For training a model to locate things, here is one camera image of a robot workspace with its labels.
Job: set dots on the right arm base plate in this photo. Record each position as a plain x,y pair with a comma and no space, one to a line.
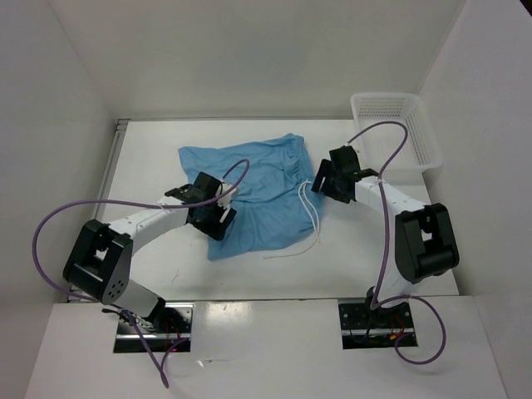
362,328

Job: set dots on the white plastic basket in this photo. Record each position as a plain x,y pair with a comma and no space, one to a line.
398,122

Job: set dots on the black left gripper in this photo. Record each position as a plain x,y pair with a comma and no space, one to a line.
216,229

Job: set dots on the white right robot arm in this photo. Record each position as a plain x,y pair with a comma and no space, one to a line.
419,240

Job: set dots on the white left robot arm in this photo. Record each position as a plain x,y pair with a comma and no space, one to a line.
100,261

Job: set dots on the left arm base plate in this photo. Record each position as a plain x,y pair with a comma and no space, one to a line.
172,334

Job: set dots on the light blue shorts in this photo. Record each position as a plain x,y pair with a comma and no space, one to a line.
275,205

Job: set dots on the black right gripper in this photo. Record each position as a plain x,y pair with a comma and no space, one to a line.
326,166

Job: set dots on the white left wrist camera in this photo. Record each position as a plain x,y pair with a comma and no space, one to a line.
225,202

